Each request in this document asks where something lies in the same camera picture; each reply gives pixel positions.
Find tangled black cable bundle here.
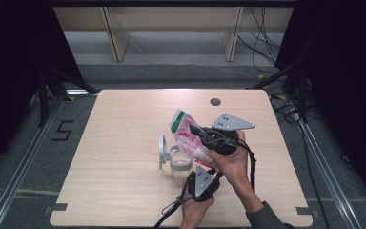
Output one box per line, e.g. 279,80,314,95
271,92,303,126

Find left hand-held gripper cable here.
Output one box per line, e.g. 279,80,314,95
152,173,194,229

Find pink and white plastic packet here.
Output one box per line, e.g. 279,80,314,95
169,109,218,170

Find person's right hand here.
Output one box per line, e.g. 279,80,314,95
209,130,251,189

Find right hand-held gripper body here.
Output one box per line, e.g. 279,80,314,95
199,113,256,156

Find black curtain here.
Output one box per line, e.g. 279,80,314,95
0,0,84,180
275,0,366,206

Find person's left hand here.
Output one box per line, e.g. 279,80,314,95
180,194,215,229

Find hand-held gripper cable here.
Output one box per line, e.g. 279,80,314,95
234,139,257,194
152,173,194,229

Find light wooden shelf unit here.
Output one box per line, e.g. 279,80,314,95
52,6,295,63

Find black floor cables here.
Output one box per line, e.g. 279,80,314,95
236,6,282,75

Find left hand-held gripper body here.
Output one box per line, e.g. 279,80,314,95
187,164,221,202

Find aluminium floor rail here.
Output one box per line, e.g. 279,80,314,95
298,119,363,229
0,94,66,229

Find white floor cable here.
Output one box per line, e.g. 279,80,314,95
130,34,262,82

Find black metal stand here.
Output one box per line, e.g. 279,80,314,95
247,61,310,124
37,67,99,128

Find right hand-held gripper cable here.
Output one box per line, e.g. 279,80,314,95
234,139,257,194

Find glass jar with grey lid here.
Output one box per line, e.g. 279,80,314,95
158,135,194,179

